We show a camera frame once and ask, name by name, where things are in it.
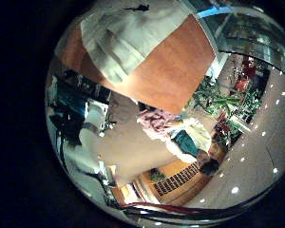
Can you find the green plants with red flowers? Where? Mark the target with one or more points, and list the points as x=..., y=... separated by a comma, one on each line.
x=224, y=101

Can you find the black equipment rack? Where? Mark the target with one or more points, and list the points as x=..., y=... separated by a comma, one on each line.
x=72, y=95

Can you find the small potted plant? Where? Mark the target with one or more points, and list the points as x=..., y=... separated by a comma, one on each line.
x=156, y=174

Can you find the wooden lattice counter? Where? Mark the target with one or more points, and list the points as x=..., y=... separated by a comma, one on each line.
x=180, y=183

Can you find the pink cloth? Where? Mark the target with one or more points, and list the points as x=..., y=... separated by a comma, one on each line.
x=153, y=120

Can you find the white grey knit garment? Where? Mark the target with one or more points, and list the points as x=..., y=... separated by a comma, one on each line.
x=123, y=38

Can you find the person in white coat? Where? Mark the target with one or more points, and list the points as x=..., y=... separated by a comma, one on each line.
x=190, y=139

